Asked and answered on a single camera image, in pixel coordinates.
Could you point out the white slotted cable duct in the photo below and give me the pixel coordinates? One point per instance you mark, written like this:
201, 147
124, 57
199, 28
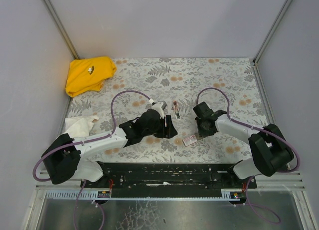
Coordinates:
96, 195

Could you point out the floral patterned table mat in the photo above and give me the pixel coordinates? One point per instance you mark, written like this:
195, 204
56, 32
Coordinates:
223, 83

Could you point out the yellow folded cloth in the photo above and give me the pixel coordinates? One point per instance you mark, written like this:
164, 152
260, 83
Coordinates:
88, 75

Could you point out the white crumpled cloth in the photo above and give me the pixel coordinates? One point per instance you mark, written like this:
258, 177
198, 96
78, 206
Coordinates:
80, 126

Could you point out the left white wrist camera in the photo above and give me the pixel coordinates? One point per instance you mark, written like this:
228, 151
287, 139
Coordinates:
158, 106

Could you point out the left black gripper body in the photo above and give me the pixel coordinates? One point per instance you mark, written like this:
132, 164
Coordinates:
168, 127

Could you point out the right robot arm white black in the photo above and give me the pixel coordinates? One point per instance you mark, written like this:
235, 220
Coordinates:
269, 153

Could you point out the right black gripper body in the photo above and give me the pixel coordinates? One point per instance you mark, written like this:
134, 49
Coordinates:
204, 131

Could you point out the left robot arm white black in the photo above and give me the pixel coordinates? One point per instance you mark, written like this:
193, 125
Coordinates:
67, 157

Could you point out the red white staple box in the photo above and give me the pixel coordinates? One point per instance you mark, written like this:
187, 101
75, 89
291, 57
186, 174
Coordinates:
191, 139

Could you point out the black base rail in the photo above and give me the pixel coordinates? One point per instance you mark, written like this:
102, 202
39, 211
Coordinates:
123, 175

